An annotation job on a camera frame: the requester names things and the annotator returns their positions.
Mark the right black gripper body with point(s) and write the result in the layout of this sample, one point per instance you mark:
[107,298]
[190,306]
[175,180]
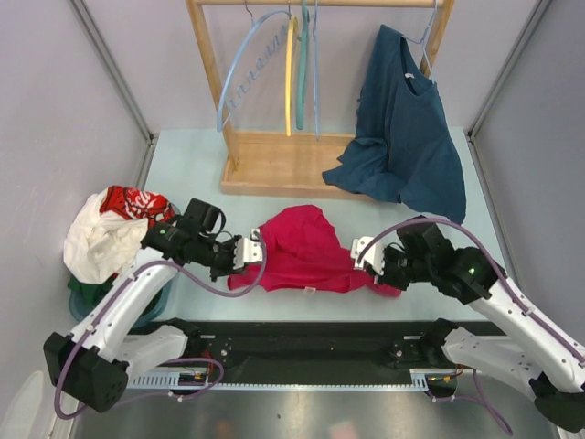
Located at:
[399,268]

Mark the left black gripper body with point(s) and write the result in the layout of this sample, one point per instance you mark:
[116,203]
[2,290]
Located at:
[218,255]

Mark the pink t shirt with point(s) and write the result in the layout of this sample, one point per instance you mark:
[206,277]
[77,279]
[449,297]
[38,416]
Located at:
[305,253]

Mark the thin blue hanger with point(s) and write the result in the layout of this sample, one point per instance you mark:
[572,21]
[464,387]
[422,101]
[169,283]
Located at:
[316,73]

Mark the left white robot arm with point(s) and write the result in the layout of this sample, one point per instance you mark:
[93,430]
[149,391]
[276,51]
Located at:
[95,362]

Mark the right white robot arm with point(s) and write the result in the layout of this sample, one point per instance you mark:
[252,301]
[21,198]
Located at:
[547,366]

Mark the dark blue t shirt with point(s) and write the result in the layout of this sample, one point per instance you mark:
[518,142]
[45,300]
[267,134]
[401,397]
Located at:
[402,151]

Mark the white and red shirt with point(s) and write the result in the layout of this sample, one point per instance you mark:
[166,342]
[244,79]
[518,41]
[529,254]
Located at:
[133,203]

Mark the light blue notched hanger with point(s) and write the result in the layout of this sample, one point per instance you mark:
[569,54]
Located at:
[239,82]

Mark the teal hanger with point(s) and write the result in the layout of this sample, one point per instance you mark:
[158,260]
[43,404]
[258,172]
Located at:
[302,67]

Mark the yellow hanger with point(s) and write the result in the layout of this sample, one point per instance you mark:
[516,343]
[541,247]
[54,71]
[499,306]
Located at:
[290,61]

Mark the wooden clothes rack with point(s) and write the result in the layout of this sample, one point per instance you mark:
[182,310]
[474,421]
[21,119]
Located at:
[271,164]

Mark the green garment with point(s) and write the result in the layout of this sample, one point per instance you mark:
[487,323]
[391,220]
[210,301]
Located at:
[90,294]

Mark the teal laundry basket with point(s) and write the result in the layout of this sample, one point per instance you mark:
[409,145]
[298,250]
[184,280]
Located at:
[82,311]

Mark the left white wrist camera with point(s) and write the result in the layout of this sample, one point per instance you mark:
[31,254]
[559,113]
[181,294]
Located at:
[248,250]

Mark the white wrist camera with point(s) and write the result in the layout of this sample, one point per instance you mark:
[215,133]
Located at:
[368,255]
[248,250]

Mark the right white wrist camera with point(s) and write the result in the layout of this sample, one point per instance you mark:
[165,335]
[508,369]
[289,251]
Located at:
[368,255]

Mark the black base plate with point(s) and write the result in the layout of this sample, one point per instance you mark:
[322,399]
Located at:
[325,353]

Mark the white slotted cable duct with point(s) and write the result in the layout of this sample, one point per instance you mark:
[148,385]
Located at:
[192,380]

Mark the light blue wire hanger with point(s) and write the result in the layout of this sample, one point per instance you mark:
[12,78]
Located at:
[427,40]

